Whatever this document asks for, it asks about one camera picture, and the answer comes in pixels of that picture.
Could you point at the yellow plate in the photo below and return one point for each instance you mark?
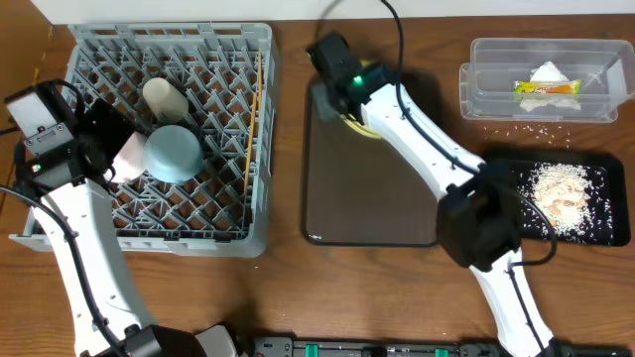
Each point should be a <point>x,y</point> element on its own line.
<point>352,122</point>

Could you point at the grey dish rack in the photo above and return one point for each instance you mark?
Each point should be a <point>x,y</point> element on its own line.
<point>214,66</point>

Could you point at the clear plastic bin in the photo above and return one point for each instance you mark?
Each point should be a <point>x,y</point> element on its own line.
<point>605,68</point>

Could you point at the white crumpled napkin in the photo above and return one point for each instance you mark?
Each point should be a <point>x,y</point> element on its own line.
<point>547,72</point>

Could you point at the dark brown serving tray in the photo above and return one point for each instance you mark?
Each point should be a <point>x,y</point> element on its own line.
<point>358,191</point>

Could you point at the rice and food scraps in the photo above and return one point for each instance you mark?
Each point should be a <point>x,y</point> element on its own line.
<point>574,198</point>

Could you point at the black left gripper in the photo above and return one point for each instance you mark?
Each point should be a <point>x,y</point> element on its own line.
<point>106,137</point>

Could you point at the white cup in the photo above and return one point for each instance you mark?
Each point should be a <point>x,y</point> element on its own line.
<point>165,101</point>

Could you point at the black tray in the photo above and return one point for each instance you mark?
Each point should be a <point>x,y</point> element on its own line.
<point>534,226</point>

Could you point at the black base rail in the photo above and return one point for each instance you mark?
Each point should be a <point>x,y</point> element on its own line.
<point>279,346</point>

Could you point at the light blue bowl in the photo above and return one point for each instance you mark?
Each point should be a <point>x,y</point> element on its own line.
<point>173,154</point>

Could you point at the yellow snack wrapper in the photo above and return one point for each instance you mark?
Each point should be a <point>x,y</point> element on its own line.
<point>562,87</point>

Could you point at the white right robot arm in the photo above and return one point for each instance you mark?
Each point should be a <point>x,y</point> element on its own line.
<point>479,209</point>

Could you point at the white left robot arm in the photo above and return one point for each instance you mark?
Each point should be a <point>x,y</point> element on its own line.
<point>63,168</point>

